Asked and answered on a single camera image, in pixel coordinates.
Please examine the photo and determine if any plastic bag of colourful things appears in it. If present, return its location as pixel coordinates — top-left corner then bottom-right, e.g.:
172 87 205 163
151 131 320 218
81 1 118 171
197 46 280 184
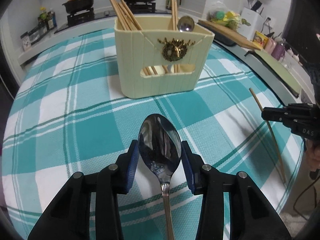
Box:
206 1 247 28

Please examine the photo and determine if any black tray with green mat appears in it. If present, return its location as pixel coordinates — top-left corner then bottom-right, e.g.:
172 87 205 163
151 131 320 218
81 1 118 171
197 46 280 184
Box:
245 50 302 98

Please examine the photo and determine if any large steel spoon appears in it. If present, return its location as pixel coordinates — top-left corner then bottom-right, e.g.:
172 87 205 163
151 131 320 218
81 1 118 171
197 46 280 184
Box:
177 16 195 33

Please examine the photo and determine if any person's right hand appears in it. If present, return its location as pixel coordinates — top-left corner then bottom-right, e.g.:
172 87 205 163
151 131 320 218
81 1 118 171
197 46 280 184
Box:
306 140 320 174

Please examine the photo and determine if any purple jar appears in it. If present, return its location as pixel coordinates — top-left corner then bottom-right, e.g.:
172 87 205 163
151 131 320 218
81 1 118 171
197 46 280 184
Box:
271 39 287 61

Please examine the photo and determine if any pink container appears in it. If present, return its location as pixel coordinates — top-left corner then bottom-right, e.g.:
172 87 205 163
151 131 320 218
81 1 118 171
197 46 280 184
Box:
265 39 277 53

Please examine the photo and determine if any dark sauce bottle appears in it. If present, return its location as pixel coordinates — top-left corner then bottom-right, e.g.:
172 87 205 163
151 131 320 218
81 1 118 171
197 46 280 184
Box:
47 8 58 29

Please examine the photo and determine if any black cable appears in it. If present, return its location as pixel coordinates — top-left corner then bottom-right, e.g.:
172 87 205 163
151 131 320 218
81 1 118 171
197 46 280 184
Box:
294 170 320 220

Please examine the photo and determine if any cream utensil holder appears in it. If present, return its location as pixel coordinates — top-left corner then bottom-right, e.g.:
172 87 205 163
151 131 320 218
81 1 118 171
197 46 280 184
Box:
114 16 215 98

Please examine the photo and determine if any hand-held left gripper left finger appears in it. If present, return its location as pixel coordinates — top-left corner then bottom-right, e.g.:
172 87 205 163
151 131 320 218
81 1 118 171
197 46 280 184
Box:
27 140 140 240

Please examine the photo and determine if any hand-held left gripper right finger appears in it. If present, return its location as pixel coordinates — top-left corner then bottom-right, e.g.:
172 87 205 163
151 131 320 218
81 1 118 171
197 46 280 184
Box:
181 140 292 240

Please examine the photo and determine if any yellow-capped sauce bottle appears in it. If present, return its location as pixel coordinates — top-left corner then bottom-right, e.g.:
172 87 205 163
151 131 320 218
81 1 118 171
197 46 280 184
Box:
37 7 49 32

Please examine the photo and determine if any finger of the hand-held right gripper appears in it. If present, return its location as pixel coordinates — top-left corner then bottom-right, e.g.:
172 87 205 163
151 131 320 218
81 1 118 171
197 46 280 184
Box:
261 105 292 122

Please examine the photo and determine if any black-lidded spice jar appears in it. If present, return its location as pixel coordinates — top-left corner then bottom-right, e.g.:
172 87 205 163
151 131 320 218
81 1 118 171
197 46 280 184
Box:
29 26 42 43
20 31 32 51

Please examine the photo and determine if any black pot with orange lid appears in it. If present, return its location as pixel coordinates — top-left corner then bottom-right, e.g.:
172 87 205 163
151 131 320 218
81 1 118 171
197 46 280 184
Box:
62 0 98 14

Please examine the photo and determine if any small steel spoon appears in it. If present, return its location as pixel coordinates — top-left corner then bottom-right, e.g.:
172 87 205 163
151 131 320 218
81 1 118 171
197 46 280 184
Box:
138 114 182 240

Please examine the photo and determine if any teal plaid tablecloth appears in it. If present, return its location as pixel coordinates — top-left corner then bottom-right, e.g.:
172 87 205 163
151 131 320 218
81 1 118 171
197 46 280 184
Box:
1 27 304 240

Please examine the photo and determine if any white knife block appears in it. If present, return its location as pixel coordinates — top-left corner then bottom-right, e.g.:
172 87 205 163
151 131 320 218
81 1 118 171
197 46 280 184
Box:
240 7 265 38

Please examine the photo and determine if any yellow food packet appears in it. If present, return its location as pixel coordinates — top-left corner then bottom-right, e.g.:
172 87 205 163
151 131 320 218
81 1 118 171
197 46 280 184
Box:
254 31 269 50

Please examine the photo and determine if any wooden cutting board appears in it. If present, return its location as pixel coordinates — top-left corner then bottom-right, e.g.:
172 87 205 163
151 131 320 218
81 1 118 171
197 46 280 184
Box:
199 19 263 50

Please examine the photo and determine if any black gas stove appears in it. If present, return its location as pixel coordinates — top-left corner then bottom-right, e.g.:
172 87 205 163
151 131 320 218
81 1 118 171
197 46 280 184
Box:
54 1 170 34

